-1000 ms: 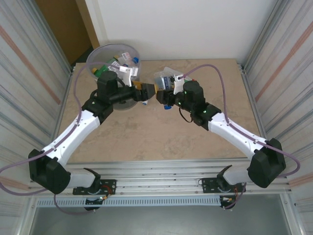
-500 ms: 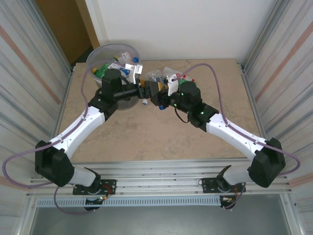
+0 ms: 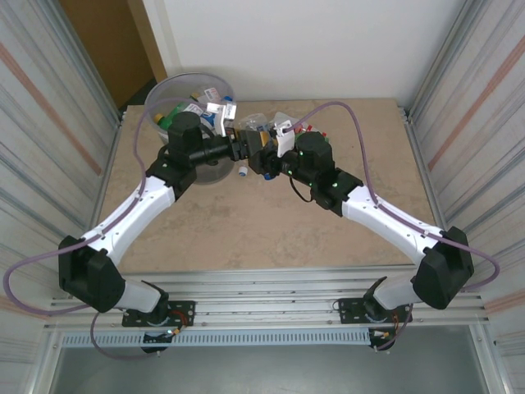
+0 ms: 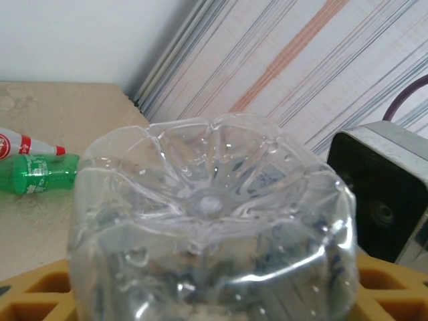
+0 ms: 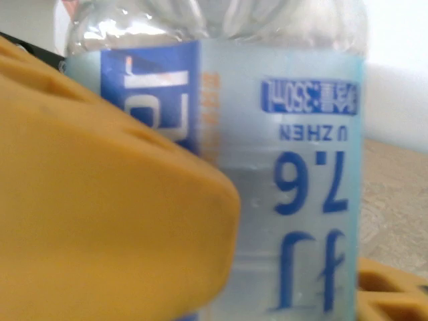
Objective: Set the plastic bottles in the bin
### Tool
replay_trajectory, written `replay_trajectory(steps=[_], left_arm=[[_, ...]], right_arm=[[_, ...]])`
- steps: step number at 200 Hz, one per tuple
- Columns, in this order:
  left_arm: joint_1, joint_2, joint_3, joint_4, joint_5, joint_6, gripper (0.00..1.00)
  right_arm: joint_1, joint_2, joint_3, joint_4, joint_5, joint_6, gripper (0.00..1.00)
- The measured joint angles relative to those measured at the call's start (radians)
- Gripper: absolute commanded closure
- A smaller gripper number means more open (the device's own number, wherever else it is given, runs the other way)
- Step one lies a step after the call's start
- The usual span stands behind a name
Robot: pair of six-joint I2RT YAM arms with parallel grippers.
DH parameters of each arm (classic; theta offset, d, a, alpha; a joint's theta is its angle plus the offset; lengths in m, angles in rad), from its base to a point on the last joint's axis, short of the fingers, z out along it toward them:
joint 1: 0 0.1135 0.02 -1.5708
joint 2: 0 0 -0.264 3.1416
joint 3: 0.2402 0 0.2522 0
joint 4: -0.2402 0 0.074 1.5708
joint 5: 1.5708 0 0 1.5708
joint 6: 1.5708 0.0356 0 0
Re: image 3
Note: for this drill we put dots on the clear bottle blue Pepsi label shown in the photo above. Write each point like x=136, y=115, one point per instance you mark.
x=267, y=177

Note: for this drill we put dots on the clear plastic bottle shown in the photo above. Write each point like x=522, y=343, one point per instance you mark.
x=252, y=121

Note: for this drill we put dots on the white bottle red label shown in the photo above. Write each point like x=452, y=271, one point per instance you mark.
x=283, y=116

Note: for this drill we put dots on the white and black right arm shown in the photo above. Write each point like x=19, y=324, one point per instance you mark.
x=389, y=217

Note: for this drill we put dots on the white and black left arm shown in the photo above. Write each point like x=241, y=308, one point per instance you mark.
x=135, y=209

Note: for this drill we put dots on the clear plastic bin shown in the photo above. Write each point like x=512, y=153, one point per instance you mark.
x=164, y=92

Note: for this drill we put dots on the clear slim bottle white cap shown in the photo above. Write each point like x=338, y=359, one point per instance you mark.
x=243, y=172

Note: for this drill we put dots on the brown wooden door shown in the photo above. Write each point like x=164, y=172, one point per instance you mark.
x=94, y=33

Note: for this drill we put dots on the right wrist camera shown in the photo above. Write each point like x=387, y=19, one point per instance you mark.
x=284, y=141

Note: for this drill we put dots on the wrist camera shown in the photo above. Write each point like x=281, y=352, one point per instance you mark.
x=217, y=108
x=284, y=141

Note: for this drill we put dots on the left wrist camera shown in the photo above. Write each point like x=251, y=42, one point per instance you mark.
x=217, y=108

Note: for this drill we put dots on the aluminium rail frame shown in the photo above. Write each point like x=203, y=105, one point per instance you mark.
x=266, y=287

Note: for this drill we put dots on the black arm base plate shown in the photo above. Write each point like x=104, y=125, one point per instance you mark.
x=348, y=308
x=184, y=308

